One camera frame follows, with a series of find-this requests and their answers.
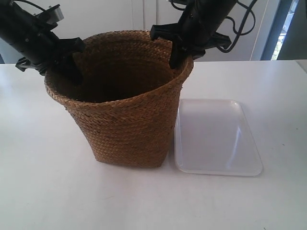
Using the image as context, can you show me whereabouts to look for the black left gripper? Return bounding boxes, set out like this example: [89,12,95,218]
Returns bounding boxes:
[0,0,85,84]

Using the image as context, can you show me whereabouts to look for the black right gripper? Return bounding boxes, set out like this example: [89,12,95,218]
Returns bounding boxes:
[150,0,231,69]

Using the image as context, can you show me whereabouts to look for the brown woven wicker basket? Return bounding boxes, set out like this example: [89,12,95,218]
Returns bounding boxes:
[45,30,194,168]

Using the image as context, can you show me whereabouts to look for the white cabinet doors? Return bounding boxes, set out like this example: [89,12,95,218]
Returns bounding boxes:
[0,0,281,65]

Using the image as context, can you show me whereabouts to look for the white plastic tray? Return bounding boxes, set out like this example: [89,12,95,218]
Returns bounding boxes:
[174,99,263,177]

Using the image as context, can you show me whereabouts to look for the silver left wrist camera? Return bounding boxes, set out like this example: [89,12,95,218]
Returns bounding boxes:
[37,4,64,24]

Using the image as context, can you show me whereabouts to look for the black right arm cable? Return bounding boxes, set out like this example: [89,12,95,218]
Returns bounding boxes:
[217,0,257,53]

